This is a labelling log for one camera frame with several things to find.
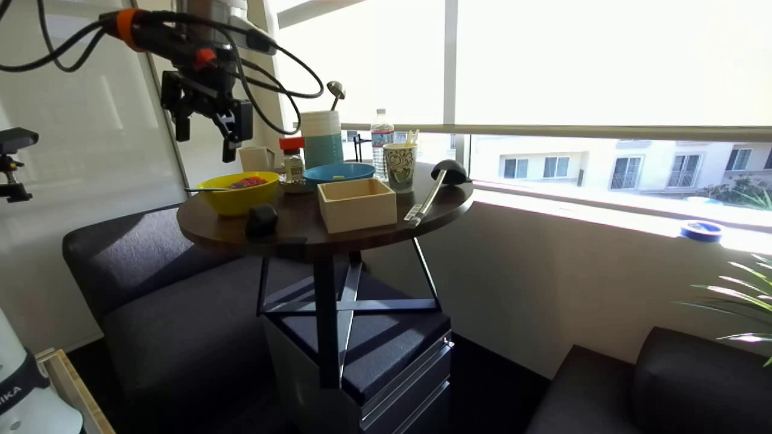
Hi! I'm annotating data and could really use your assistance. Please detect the jar with red lid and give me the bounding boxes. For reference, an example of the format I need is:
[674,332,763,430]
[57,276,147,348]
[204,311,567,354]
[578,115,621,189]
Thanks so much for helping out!
[277,135,310,185]

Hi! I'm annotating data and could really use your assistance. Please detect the white glass board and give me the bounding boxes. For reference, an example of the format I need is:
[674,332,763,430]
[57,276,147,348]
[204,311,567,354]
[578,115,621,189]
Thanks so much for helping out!
[0,0,194,243]

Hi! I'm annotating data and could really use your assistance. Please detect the patterned paper cup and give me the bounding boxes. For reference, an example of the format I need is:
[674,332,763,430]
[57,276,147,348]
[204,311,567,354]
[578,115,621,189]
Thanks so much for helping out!
[381,142,418,194]

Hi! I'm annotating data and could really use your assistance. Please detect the round wooden table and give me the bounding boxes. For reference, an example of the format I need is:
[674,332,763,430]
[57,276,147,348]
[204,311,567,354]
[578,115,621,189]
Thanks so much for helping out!
[176,164,477,394]

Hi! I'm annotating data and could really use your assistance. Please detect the black armchair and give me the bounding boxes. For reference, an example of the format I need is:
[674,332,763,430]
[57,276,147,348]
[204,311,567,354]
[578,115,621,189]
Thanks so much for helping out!
[526,324,772,434]

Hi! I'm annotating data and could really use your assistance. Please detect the grey window frame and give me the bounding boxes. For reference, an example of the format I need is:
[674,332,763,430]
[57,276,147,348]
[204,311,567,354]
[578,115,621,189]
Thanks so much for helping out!
[341,0,772,145]

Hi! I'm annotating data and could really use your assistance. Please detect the green potted plant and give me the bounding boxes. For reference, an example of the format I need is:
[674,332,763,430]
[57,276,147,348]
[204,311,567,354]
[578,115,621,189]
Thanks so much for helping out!
[678,250,772,368]

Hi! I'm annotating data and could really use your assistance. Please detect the clear water bottle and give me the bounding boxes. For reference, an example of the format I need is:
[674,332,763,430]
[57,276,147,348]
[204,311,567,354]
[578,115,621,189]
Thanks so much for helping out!
[370,107,398,177]

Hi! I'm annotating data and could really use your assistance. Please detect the black ladle with silver handle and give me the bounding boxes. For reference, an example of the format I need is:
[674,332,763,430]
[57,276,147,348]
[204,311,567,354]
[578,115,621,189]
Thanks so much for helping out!
[403,156,470,227]

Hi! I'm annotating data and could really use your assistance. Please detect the coloured beads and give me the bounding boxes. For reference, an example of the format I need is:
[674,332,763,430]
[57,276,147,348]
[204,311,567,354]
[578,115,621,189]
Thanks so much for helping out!
[227,173,272,194]

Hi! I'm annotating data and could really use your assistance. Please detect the light wooden frame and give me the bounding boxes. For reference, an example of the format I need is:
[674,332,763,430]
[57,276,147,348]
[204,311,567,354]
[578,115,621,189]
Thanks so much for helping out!
[34,346,116,434]

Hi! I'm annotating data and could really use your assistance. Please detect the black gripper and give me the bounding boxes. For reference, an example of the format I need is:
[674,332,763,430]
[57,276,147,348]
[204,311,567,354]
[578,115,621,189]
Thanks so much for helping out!
[159,44,257,164]

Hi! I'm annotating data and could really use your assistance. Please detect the white building outside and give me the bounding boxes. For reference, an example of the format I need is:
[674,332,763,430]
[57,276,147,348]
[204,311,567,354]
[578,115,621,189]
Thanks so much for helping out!
[473,137,772,195]

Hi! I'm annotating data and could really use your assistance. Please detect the yellow bowl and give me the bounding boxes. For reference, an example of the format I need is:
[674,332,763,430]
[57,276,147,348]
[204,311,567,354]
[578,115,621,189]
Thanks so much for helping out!
[195,168,284,220]

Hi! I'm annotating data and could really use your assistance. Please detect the blue tape roll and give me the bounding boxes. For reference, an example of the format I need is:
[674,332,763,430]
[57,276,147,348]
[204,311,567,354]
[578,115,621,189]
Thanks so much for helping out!
[678,220,725,243]

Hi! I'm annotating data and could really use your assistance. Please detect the narrow white roller blind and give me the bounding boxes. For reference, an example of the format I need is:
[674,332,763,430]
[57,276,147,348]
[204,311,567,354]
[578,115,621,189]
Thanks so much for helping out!
[269,0,450,127]

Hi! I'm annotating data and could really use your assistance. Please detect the wide white roller blind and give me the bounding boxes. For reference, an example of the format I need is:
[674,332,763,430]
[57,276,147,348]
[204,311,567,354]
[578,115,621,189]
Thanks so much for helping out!
[456,0,772,130]

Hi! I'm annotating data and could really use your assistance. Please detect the light wooden box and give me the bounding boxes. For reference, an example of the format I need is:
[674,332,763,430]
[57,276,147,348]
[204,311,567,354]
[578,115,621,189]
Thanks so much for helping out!
[315,177,401,237]

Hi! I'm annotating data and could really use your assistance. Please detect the thin black looped cable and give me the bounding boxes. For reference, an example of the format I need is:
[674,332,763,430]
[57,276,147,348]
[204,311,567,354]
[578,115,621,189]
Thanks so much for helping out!
[215,20,329,139]

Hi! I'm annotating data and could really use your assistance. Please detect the dark filing cabinet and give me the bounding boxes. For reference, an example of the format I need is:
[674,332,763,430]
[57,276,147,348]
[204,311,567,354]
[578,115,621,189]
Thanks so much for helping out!
[259,273,456,434]

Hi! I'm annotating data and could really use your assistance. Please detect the white base with black band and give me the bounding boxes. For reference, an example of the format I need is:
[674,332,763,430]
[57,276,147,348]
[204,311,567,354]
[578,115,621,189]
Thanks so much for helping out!
[0,308,85,434]

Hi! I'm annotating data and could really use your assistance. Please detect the blue bowl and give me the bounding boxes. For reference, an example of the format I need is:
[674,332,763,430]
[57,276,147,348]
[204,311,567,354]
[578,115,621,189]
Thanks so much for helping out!
[303,162,380,189]

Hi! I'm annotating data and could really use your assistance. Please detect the small white pitcher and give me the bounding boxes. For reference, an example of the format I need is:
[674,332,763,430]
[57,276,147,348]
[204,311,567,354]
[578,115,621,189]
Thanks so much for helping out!
[237,142,281,177]

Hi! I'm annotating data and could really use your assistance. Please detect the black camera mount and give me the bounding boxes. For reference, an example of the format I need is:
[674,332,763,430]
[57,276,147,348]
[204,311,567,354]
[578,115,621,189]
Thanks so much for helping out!
[0,153,34,206]

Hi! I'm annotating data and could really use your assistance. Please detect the small black object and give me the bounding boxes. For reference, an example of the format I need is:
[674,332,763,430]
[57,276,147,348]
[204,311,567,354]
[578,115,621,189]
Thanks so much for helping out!
[245,206,281,239]

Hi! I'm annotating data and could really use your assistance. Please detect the black bar camera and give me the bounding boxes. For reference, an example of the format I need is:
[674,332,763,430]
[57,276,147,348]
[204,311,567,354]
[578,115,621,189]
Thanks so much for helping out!
[0,126,41,156]

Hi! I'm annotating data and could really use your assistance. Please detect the metal utensil in mug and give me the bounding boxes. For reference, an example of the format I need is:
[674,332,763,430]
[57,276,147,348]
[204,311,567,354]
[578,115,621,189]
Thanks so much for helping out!
[323,77,348,113]

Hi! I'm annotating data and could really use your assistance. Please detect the dark grey sofa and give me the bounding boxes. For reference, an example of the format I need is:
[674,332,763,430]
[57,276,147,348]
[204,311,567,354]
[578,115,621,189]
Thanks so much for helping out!
[61,202,323,434]

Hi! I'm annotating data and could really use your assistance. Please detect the black cable with orange connector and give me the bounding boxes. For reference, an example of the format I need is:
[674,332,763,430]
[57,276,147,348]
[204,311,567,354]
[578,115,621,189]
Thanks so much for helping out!
[0,0,245,80]

